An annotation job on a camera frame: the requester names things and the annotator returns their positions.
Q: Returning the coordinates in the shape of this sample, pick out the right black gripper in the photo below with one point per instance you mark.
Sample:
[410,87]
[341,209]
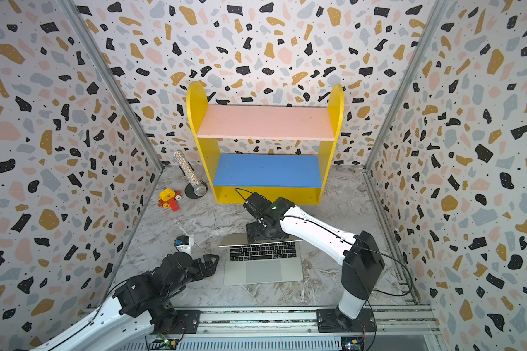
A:
[252,227]

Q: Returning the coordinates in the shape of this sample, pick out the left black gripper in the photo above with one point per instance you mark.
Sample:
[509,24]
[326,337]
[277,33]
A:
[211,268]

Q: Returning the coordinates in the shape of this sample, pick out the silver laptop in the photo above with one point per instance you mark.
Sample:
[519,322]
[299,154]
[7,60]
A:
[264,262]

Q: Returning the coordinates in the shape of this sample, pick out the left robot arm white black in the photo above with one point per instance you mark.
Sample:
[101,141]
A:
[140,309]

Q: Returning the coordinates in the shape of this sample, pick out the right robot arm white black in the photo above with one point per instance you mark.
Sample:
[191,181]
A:
[358,254]

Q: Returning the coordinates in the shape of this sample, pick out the yellow shelf pink blue boards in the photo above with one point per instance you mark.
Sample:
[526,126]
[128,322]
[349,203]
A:
[299,178]

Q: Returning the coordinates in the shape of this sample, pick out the red yellow toy vehicle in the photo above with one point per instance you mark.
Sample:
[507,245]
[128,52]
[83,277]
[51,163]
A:
[168,199]

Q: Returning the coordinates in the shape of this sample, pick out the glitter tube on black base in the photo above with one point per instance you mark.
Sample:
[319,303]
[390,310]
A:
[195,188]

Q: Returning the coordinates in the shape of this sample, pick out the left green circuit board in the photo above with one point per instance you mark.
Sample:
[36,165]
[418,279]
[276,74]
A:
[162,343]

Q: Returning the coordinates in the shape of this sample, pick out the right circuit board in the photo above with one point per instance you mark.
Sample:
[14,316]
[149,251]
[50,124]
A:
[352,344]

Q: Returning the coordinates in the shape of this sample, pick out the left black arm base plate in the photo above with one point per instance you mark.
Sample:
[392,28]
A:
[181,321]

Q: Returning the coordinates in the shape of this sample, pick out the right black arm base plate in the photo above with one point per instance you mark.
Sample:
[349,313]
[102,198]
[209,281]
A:
[334,321]

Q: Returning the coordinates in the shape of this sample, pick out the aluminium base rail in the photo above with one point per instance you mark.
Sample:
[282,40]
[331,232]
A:
[296,328]

